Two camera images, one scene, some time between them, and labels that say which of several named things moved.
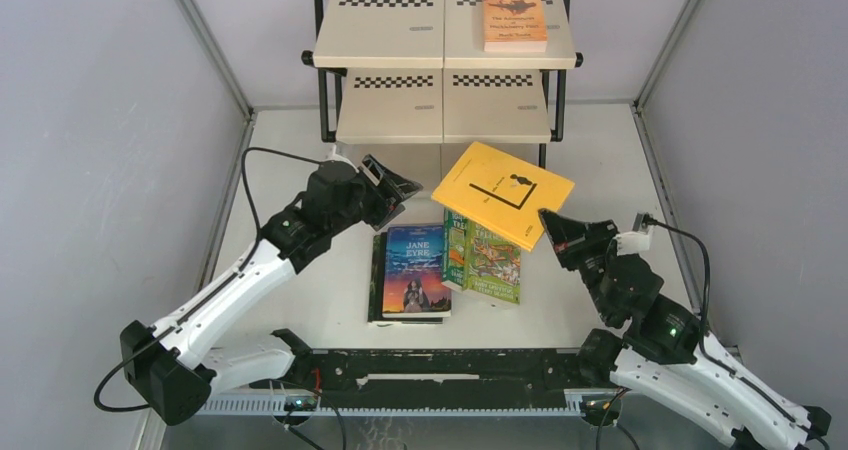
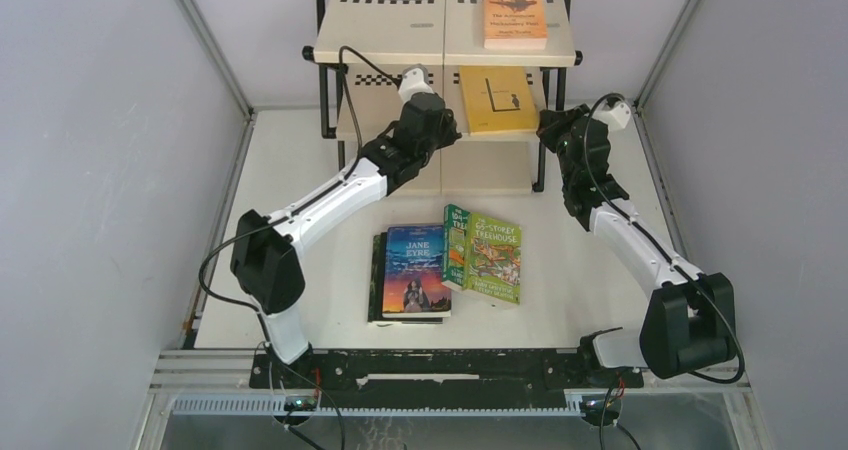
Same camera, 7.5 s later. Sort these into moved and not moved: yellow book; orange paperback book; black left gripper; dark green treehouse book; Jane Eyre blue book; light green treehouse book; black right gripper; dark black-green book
Moved: black right gripper; black left gripper; yellow book
Not moved: dark green treehouse book; orange paperback book; dark black-green book; light green treehouse book; Jane Eyre blue book
